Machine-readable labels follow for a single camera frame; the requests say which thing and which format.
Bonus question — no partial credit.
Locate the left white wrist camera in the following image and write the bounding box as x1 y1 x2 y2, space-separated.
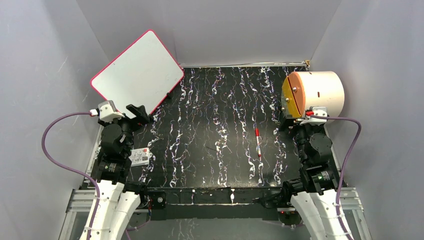
89 100 125 123

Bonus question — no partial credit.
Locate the red-capped whiteboard marker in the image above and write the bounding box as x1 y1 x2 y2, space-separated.
255 128 262 158

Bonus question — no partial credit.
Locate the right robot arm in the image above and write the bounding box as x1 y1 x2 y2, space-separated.
281 106 353 240

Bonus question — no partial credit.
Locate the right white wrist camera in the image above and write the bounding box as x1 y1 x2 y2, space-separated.
300 106 328 126

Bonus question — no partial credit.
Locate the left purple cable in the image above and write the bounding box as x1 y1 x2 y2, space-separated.
41 111 101 240

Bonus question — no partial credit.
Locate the pink-framed whiteboard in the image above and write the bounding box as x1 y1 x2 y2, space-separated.
90 29 184 119

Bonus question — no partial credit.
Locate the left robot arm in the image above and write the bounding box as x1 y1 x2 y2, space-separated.
80 100 152 240

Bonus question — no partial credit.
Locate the white printed label card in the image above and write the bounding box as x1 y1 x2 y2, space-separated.
129 147 153 167

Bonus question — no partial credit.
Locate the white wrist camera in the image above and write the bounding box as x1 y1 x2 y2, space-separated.
89 100 125 123
300 106 328 126

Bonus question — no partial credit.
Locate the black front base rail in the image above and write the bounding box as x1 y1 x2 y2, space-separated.
143 187 295 221

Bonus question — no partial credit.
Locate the white cylindrical drum device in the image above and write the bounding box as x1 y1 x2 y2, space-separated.
281 71 345 118

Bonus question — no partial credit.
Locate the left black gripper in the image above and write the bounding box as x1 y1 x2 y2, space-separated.
99 105 148 156

